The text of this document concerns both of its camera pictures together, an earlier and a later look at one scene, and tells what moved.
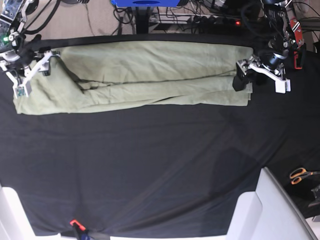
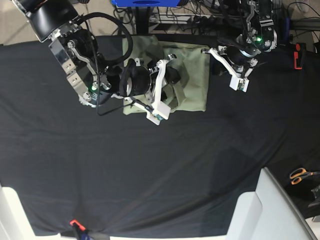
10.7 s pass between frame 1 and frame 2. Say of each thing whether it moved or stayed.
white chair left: stayed
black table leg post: stayed
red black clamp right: stayed
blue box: stayed
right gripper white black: moved
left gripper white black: moved
